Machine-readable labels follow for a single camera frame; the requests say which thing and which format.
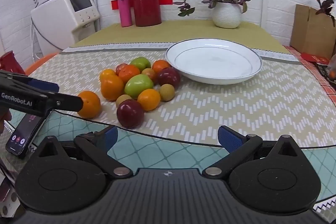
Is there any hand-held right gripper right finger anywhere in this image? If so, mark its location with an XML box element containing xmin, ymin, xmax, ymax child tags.
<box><xmin>203</xmin><ymin>125</ymin><xmax>303</xmax><ymax>179</ymax></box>

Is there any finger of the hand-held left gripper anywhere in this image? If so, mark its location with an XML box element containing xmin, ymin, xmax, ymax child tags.
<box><xmin>27</xmin><ymin>78</ymin><xmax>60</xmax><ymax>94</ymax></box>
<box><xmin>44</xmin><ymin>92</ymin><xmax>84</xmax><ymax>112</ymax></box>

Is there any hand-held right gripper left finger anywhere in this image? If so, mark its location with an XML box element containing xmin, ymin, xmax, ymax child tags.
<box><xmin>33</xmin><ymin>125</ymin><xmax>133</xmax><ymax>179</ymax></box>

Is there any large orange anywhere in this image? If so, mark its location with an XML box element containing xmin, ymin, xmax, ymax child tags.
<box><xmin>100</xmin><ymin>75</ymin><xmax>125</xmax><ymax>102</ymax></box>
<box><xmin>77</xmin><ymin>91</ymin><xmax>102</xmax><ymax>119</ymax></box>

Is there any dark red plum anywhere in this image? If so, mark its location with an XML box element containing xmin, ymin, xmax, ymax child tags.
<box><xmin>117</xmin><ymin>99</ymin><xmax>145</xmax><ymax>128</ymax></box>
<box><xmin>157</xmin><ymin>67</ymin><xmax>181</xmax><ymax>88</ymax></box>

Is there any small brown kiwi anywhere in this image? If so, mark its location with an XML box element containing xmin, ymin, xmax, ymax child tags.
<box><xmin>116</xmin><ymin>94</ymin><xmax>132</xmax><ymax>107</ymax></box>
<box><xmin>159</xmin><ymin>84</ymin><xmax>175</xmax><ymax>102</ymax></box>

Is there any small orange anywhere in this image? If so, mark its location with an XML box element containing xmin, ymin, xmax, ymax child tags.
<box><xmin>99</xmin><ymin>69</ymin><xmax>116</xmax><ymax>81</ymax></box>
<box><xmin>137</xmin><ymin>89</ymin><xmax>161</xmax><ymax>111</ymax></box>

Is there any green apple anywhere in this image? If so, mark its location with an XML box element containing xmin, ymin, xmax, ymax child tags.
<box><xmin>124</xmin><ymin>74</ymin><xmax>154</xmax><ymax>99</ymax></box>
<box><xmin>129</xmin><ymin>57</ymin><xmax>151</xmax><ymax>71</ymax></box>

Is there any dark orange tangerine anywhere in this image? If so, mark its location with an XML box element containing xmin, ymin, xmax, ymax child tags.
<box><xmin>152</xmin><ymin>60</ymin><xmax>171</xmax><ymax>73</ymax></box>
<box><xmin>118</xmin><ymin>64</ymin><xmax>141</xmax><ymax>84</ymax></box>

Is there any small red apple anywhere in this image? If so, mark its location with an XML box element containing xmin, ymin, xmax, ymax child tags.
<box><xmin>115</xmin><ymin>63</ymin><xmax>128</xmax><ymax>75</ymax></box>

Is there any yellow red peach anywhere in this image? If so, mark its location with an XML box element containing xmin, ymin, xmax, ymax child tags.
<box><xmin>141</xmin><ymin>68</ymin><xmax>157</xmax><ymax>83</ymax></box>

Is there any white ceramic plate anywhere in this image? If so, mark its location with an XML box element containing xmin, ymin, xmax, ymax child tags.
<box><xmin>165</xmin><ymin>39</ymin><xmax>262</xmax><ymax>85</ymax></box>

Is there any person's left hand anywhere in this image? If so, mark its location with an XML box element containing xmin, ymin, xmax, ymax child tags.
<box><xmin>0</xmin><ymin>111</ymin><xmax>12</xmax><ymax>136</ymax></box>

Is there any beige zigzag patterned cloth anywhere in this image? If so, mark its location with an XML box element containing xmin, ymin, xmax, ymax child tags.
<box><xmin>26</xmin><ymin>43</ymin><xmax>336</xmax><ymax>149</ymax></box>

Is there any black smartphone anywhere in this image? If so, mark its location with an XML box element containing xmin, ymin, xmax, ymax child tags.
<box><xmin>5</xmin><ymin>110</ymin><xmax>47</xmax><ymax>159</ymax></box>

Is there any red bag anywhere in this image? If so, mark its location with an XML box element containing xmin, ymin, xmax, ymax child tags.
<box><xmin>0</xmin><ymin>51</ymin><xmax>26</xmax><ymax>75</ymax></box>

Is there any teal diamond patterned cloth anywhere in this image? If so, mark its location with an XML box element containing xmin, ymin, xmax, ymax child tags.
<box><xmin>5</xmin><ymin>109</ymin><xmax>336</xmax><ymax>214</ymax></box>

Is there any white appliance with screen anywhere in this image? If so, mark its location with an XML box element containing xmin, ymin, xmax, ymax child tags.
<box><xmin>31</xmin><ymin>0</ymin><xmax>101</xmax><ymax>56</ymax></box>

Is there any red checked cloth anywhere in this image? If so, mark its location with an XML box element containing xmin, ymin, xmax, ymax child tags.
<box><xmin>285</xmin><ymin>46</ymin><xmax>336</xmax><ymax>104</ymax></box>

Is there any pink bottle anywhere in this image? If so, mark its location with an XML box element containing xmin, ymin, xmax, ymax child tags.
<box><xmin>117</xmin><ymin>0</ymin><xmax>133</xmax><ymax>28</ymax></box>

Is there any yellow green table mat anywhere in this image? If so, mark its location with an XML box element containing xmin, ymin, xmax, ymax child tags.
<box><xmin>70</xmin><ymin>20</ymin><xmax>290</xmax><ymax>54</ymax></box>

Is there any purple plant in white pot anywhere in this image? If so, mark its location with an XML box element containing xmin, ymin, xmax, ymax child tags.
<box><xmin>174</xmin><ymin>0</ymin><xmax>252</xmax><ymax>29</ymax></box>

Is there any clear plastic bag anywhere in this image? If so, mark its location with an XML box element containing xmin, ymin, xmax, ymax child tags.
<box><xmin>327</xmin><ymin>56</ymin><xmax>336</xmax><ymax>83</ymax></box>

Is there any cardboard box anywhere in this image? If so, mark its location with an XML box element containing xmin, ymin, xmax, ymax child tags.
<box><xmin>289</xmin><ymin>4</ymin><xmax>336</xmax><ymax>58</ymax></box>

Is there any dark purple plant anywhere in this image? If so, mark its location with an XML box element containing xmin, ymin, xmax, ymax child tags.
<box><xmin>310</xmin><ymin>0</ymin><xmax>336</xmax><ymax>26</ymax></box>

